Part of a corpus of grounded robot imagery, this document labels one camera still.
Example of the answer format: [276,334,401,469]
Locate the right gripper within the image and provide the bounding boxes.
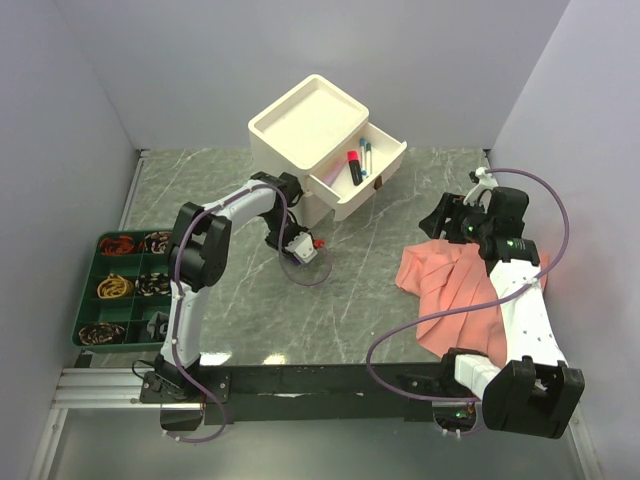
[418,193,494,245]

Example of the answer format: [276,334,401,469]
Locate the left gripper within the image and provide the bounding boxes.
[263,210,313,259]

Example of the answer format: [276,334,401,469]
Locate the pink lilac highlighter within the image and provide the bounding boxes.
[322,159,348,186]

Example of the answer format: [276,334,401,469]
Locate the white top drawer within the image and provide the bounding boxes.
[307,123,407,221]

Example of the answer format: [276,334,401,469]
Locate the black pink highlighter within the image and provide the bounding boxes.
[346,150,363,186]

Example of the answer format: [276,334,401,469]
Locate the green cap white marker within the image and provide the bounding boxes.
[365,142,373,175]

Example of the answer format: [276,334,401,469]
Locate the blue cap white marker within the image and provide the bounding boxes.
[359,137,367,179]

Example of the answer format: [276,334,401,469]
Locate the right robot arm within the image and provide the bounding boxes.
[419,187,585,439]

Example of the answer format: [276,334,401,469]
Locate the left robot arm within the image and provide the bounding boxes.
[154,172,317,402]

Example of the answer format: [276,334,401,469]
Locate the pink cloth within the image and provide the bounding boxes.
[394,238,550,369]

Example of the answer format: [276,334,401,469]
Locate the white drawer cabinet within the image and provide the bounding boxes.
[248,74,369,227]

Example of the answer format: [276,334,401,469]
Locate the black base bar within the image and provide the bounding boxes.
[140,363,477,425]

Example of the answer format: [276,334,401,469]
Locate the orange rubber bands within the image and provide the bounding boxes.
[98,234,141,256]

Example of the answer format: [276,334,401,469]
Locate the green compartment tray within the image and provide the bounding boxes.
[71,229,171,353]

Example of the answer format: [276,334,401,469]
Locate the yellow rubber bands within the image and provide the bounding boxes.
[96,273,134,300]

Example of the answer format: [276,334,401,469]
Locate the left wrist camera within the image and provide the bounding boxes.
[285,232,317,265]

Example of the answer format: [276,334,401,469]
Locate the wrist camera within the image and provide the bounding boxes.
[464,167,498,206]
[285,232,317,265]

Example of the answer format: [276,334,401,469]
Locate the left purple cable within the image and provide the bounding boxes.
[167,184,334,444]

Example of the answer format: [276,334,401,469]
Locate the purple cable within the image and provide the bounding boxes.
[365,168,571,437]
[167,184,334,444]

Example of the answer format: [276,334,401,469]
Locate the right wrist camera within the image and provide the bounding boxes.
[464,167,498,206]

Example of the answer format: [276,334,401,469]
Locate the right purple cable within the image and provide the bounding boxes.
[365,168,571,437]

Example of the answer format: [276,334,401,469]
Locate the brown patterned hair ties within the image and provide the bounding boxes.
[78,322,126,347]

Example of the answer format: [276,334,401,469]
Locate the aluminium rail frame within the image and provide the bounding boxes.
[27,149,605,479]

